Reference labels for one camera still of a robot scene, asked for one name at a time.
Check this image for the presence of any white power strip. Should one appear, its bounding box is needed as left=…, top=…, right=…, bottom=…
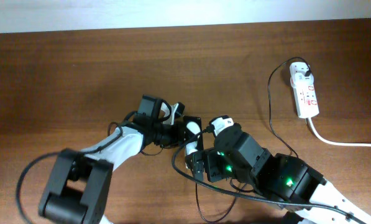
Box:
left=290, top=62, right=319, bottom=119

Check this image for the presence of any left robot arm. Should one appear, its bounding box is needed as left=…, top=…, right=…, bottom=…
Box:
left=38, top=95, right=185, bottom=224

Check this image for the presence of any white power strip cord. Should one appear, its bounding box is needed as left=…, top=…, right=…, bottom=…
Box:
left=306, top=117, right=371, bottom=149

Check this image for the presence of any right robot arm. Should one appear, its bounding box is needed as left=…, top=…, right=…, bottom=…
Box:
left=186, top=119, right=371, bottom=223

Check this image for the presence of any black charger cable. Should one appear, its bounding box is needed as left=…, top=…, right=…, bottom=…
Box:
left=195, top=57, right=313, bottom=223

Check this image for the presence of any black smartphone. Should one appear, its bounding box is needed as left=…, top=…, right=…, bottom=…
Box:
left=183, top=116, right=204, bottom=156

